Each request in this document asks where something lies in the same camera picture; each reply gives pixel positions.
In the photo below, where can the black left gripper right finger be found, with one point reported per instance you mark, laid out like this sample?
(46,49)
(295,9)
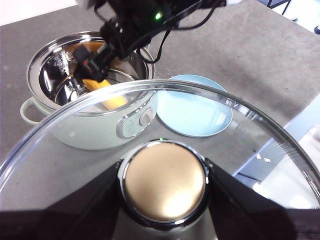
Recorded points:
(250,215)

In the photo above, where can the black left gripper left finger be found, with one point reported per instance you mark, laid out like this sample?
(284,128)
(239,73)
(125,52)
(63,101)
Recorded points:
(62,220)

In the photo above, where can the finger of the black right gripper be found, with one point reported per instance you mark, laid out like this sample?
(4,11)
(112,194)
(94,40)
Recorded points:
(98,67)
(80,53)

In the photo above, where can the yellow corn cob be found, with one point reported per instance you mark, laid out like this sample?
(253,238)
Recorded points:
(97,84)

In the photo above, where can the glass lid with green knob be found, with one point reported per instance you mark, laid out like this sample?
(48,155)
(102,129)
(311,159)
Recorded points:
(165,182)

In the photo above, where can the pale green electric steamer pot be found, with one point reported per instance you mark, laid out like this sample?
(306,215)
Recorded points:
(50,75)

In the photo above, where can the blue round plate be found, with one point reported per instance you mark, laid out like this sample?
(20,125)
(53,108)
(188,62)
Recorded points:
(192,80)

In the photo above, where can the black metal frame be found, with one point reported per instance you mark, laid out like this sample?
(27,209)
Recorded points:
(275,3)

